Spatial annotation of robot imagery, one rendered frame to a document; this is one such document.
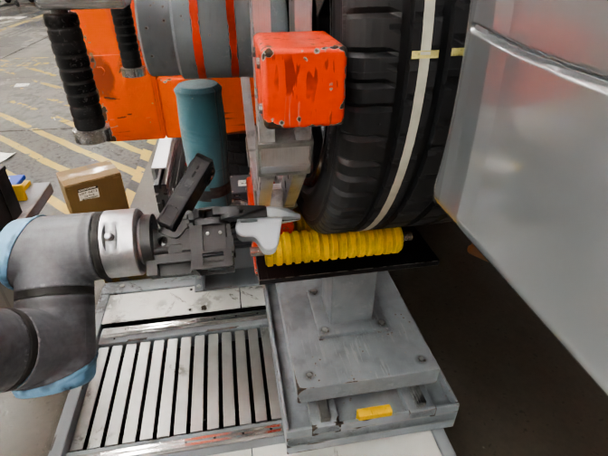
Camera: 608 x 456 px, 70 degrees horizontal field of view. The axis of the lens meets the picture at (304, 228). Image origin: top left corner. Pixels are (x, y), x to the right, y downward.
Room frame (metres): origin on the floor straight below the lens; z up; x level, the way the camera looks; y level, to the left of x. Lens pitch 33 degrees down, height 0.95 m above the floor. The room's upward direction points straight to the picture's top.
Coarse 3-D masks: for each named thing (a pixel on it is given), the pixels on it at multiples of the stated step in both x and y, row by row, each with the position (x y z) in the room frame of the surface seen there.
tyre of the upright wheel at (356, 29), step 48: (336, 0) 0.48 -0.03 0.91; (384, 0) 0.44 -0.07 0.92; (384, 48) 0.43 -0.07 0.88; (432, 48) 0.44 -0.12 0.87; (384, 96) 0.43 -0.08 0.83; (432, 96) 0.45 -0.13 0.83; (336, 144) 0.46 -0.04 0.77; (384, 144) 0.44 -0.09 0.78; (432, 144) 0.45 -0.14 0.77; (336, 192) 0.47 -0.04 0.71; (384, 192) 0.47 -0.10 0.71; (432, 192) 0.48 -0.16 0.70
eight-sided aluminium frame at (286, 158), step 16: (256, 0) 0.47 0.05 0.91; (304, 0) 0.48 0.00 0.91; (256, 16) 0.47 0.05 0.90; (304, 16) 0.48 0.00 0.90; (256, 32) 0.47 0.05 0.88; (256, 112) 0.49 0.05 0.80; (256, 128) 0.49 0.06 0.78; (288, 128) 0.49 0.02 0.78; (304, 128) 0.48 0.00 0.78; (256, 144) 0.48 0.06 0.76; (272, 144) 0.47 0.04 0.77; (288, 144) 0.47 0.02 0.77; (304, 144) 0.48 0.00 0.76; (256, 160) 0.50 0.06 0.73; (272, 160) 0.47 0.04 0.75; (288, 160) 0.47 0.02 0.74; (304, 160) 0.48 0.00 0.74; (256, 176) 0.58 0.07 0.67; (272, 176) 0.50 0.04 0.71; (288, 176) 0.56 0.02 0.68; (304, 176) 0.51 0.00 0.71; (256, 192) 0.61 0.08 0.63; (272, 192) 0.62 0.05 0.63; (288, 192) 0.55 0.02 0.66; (288, 208) 0.61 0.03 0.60
